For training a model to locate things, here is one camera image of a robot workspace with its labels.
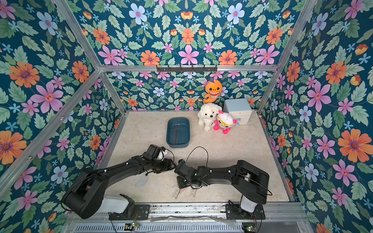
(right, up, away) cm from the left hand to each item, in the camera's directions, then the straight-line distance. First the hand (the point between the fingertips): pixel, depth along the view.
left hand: (174, 166), depth 86 cm
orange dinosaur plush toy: (+25, +50, +11) cm, 57 cm away
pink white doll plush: (+32, +27, +8) cm, 43 cm away
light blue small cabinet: (+44, +37, +15) cm, 59 cm away
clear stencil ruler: (+2, -13, -6) cm, 14 cm away
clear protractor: (-19, -8, -2) cm, 21 cm away
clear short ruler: (+11, -13, -6) cm, 19 cm away
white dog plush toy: (+21, +32, +9) cm, 39 cm away
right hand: (+3, -8, -4) cm, 10 cm away
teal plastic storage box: (+5, +16, +10) cm, 19 cm away
